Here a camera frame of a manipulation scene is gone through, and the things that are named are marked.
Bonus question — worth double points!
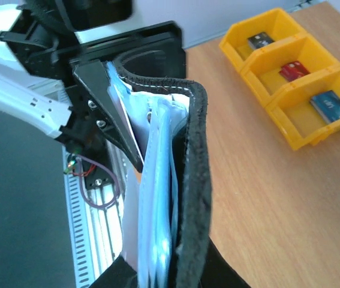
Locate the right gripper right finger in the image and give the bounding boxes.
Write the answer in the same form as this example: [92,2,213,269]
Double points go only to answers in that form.
[199,239,251,288]

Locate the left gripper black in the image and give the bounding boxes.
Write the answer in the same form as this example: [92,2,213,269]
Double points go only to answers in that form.
[57,22,186,172]

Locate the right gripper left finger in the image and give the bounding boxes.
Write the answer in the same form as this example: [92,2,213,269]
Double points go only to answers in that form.
[89,256,138,288]

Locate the card holder with clear sleeves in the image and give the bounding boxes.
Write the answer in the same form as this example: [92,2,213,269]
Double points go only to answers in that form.
[105,52,213,288]

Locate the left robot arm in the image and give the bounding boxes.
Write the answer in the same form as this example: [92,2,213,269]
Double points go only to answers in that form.
[0,1,189,170]

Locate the black credit card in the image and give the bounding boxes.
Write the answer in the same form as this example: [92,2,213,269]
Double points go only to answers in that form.
[248,31,275,50]

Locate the red credit card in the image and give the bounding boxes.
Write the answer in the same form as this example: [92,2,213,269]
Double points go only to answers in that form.
[279,61,310,82]

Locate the blue credit card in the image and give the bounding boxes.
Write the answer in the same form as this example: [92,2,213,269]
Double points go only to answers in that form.
[309,90,340,124]

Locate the left circuit board with LED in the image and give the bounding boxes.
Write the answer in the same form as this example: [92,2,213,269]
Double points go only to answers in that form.
[64,154,77,176]

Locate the yellow bin left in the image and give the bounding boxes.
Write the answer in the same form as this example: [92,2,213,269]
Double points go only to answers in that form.
[219,8,305,71]

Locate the yellow bin middle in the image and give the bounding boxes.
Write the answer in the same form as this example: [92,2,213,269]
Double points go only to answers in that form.
[240,34,340,107]

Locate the yellow bin right of trio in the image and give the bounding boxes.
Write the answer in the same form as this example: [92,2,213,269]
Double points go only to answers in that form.
[266,67,340,151]

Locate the slotted grey cable duct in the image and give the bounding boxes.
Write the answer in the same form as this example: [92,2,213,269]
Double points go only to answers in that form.
[63,146,95,288]

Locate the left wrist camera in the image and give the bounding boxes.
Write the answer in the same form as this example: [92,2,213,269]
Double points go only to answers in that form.
[55,0,133,32]

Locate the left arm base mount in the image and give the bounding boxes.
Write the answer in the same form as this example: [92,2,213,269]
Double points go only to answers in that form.
[85,151,115,190]

